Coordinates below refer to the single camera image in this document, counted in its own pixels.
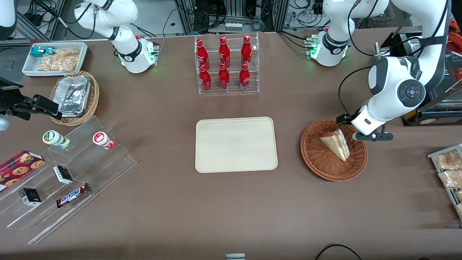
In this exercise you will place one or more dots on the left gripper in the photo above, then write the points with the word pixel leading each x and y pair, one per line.
pixel 345 118

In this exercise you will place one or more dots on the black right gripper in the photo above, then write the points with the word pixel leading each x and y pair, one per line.
pixel 11 96

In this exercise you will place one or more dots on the triangular sandwich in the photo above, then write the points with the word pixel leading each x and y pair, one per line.
pixel 337 144

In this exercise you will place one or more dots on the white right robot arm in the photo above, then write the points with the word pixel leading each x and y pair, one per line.
pixel 126 50

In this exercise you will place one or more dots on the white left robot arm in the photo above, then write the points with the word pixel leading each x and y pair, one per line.
pixel 393 83

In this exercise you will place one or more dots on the large brown wicker basket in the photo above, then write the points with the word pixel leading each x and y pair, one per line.
pixel 321 166

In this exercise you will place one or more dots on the grey metal snack tray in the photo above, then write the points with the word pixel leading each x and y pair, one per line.
pixel 433 156

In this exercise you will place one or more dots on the small tan wicker basket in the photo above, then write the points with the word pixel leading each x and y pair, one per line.
pixel 93 97

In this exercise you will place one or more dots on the beige plastic tray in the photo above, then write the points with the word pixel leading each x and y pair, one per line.
pixel 236 144

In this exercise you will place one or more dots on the white rectangular snack bin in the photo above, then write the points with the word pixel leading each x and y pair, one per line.
pixel 29 66

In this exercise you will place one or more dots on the clear bag of chips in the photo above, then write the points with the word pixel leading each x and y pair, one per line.
pixel 68 54
pixel 54 65

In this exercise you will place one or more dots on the green white snack packet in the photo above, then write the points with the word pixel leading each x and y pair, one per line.
pixel 40 51

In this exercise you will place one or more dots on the green lid drink cup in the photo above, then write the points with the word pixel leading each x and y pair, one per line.
pixel 55 138

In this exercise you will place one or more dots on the silver foil containers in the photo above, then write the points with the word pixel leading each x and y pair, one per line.
pixel 74 95

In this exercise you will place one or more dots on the red cookie box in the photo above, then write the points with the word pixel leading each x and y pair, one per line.
pixel 18 169

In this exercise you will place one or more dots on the black food warmer appliance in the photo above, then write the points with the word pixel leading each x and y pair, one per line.
pixel 400 41

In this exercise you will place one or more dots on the clear bag of pastries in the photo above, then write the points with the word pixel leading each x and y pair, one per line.
pixel 459 195
pixel 451 178
pixel 460 209
pixel 447 160

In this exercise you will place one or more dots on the small black box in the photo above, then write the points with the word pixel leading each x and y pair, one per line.
pixel 30 196
pixel 63 174

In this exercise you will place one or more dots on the red lid drink cup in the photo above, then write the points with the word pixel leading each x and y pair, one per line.
pixel 103 139

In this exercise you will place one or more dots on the Snickers chocolate bar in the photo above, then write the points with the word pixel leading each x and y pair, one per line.
pixel 73 195

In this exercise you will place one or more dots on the clear acrylic stepped stand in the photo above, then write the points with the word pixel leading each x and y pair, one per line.
pixel 108 166

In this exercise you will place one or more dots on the red cola bottle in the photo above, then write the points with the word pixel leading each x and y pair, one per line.
pixel 202 54
pixel 205 78
pixel 246 50
pixel 223 77
pixel 224 52
pixel 244 77

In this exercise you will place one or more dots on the clear acrylic bottle rack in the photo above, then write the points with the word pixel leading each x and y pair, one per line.
pixel 232 88

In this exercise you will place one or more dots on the white power strip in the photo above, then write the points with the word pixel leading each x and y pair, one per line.
pixel 234 26

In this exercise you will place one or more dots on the small grey device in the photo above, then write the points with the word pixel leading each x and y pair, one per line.
pixel 235 256

